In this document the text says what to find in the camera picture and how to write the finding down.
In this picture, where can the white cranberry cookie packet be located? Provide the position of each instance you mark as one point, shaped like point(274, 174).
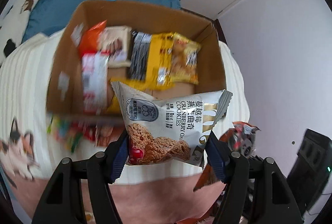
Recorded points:
point(176, 128)

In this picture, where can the bear print pillow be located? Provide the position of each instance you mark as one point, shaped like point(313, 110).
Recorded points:
point(14, 24)

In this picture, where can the brown cardboard box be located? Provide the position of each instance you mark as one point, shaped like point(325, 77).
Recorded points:
point(65, 94)

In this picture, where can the yellow snack packet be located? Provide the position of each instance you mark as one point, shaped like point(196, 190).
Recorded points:
point(114, 105)

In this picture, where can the black yellow snack bag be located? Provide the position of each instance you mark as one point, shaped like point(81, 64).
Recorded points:
point(151, 61)

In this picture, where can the white Franzzi cookie pack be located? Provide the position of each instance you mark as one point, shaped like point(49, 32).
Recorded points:
point(115, 42)

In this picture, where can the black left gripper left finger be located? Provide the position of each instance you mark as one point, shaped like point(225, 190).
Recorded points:
point(62, 200)

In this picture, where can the orange snack bag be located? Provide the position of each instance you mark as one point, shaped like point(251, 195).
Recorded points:
point(90, 40)

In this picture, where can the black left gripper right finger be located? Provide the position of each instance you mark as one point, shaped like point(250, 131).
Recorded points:
point(232, 169)

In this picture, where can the striped cat print blanket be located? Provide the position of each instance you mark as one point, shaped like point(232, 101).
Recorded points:
point(162, 193)

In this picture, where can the yellow chips bag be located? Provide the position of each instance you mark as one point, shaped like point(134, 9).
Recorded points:
point(184, 59)

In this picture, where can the red white snack packet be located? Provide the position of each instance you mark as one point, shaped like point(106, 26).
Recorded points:
point(94, 82)

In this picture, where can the orange panda snack packet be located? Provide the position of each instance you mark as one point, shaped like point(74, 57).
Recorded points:
point(241, 138)

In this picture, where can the colourful candy ball bag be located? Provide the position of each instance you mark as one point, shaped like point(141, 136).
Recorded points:
point(65, 132)

